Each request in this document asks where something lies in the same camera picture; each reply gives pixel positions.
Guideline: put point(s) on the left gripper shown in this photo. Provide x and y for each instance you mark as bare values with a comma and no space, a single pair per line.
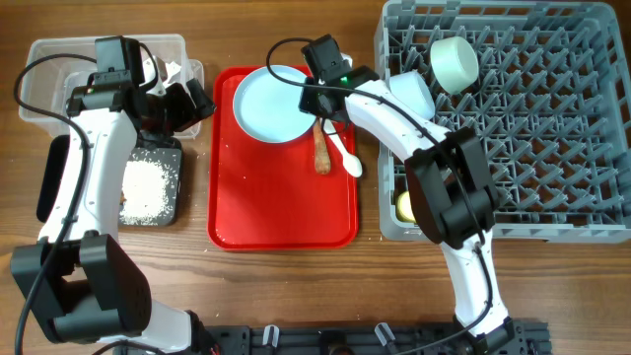
185,115

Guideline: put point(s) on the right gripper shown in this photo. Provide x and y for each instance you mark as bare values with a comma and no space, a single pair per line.
305,100

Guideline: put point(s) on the large light blue plate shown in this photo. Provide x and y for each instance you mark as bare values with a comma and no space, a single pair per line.
267,109

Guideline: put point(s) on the white rice pile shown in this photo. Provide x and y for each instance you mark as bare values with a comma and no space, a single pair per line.
146,189

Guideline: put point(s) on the small light blue bowl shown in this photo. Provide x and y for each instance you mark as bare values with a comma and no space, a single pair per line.
411,89

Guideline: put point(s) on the yellow plastic cup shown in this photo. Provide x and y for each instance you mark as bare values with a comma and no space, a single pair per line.
403,208

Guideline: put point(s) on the light green bowl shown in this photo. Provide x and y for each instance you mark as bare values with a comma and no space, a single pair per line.
454,63

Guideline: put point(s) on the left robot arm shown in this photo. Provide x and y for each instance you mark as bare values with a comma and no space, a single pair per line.
77,281

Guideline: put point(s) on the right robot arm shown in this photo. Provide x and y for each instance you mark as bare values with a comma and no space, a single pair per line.
453,196

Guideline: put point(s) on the clear plastic waste bin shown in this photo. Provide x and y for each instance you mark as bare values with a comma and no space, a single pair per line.
44,89

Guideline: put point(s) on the grey dishwasher rack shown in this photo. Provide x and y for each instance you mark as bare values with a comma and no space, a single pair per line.
551,105

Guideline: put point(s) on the brown carrot stick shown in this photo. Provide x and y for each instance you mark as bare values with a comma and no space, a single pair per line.
322,160

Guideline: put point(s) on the white plastic spoon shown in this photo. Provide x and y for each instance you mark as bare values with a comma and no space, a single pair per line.
350,162

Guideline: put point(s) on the black rectangular tray bin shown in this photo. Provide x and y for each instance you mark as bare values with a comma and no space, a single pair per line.
171,158

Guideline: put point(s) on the red serving tray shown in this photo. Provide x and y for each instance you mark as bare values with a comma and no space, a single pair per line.
265,196

